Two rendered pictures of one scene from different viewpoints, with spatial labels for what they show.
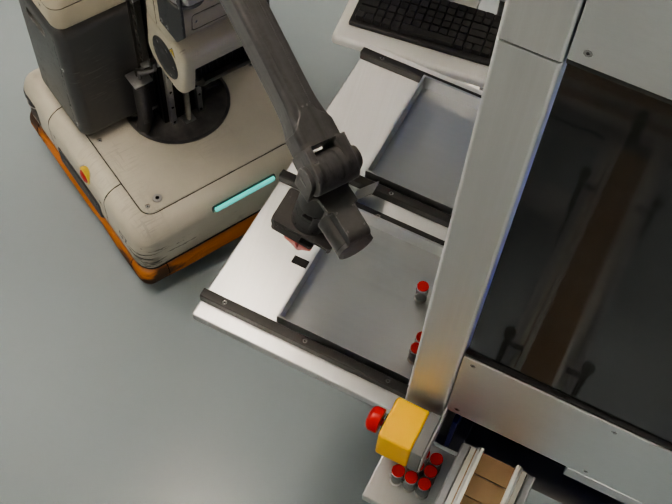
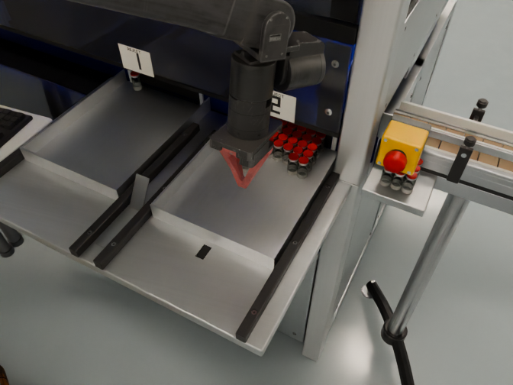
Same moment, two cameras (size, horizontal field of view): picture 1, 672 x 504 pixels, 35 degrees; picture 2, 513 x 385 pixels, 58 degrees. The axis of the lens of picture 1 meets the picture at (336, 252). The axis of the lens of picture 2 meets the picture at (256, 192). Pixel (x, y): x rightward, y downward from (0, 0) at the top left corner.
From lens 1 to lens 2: 1.34 m
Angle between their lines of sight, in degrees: 49
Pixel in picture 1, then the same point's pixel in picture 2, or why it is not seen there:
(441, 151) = (102, 150)
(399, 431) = (414, 135)
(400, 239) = (188, 179)
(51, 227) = not seen: outside the picture
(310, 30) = not seen: outside the picture
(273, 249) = (186, 274)
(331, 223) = (298, 59)
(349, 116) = (40, 211)
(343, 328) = (275, 219)
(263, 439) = not seen: outside the picture
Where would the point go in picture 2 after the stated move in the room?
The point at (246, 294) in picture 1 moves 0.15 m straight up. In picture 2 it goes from (238, 298) to (236, 244)
